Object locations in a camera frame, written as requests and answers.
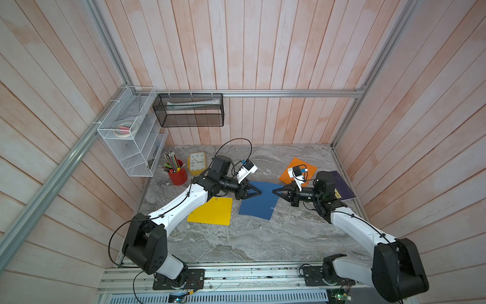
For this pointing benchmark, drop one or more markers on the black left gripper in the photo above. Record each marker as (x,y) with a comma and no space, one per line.
(242,190)

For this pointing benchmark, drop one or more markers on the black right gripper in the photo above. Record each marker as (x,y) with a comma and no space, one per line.
(293,196)

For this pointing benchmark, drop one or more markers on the blue paper document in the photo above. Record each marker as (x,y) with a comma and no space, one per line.
(263,205)

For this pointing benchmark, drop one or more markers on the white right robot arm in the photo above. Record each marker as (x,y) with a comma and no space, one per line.
(395,269)

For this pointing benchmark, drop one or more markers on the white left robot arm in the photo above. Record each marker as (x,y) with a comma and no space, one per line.
(146,241)

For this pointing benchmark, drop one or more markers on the orange paper document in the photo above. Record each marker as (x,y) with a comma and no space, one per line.
(311,172)

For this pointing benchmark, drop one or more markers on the yellow paper document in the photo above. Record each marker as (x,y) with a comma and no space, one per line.
(217,211)

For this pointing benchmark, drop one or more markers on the dark purple book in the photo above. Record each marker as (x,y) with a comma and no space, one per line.
(342,191)

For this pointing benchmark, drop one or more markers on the yellow desk clock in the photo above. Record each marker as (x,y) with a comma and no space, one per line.
(197,163)

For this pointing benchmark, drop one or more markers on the red metal pencil cup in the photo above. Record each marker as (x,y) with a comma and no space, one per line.
(179,175)

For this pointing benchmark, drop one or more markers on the tape roll in shelf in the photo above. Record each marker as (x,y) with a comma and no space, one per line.
(126,129)

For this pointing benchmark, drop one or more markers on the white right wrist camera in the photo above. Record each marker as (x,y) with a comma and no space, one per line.
(299,174)

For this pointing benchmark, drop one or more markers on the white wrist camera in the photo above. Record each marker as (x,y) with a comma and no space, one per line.
(248,167)
(299,174)

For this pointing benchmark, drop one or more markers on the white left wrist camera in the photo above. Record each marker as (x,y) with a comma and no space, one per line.
(248,167)

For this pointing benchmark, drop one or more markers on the aluminium front rail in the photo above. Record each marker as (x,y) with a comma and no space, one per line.
(231,276)

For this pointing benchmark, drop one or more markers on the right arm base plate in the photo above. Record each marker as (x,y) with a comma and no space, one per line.
(323,275)

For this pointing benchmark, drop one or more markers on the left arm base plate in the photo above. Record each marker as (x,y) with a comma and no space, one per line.
(189,279)

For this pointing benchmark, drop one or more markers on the black wire mesh basket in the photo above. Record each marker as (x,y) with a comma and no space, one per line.
(189,109)

